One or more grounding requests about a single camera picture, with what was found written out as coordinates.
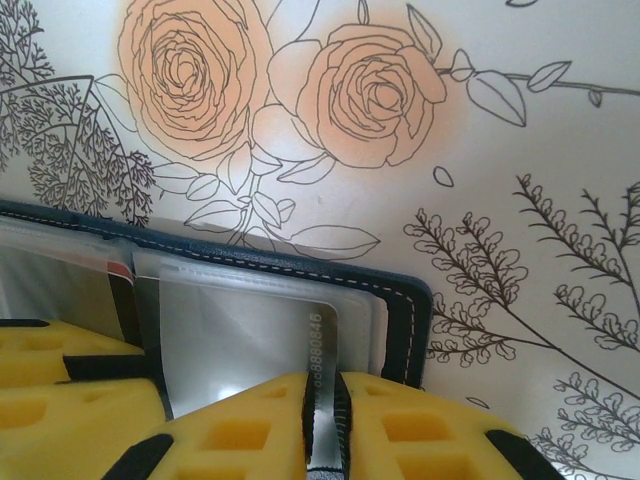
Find floral print table cover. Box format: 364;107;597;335
0;0;640;480

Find red card with dark band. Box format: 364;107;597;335
106;258;139;351

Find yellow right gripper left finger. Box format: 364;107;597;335
107;372;315;480

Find navy leather card holder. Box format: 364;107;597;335
0;198;434;401

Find silver card with number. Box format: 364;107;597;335
162;292;346;474

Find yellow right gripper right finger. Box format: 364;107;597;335
334;372;557;480

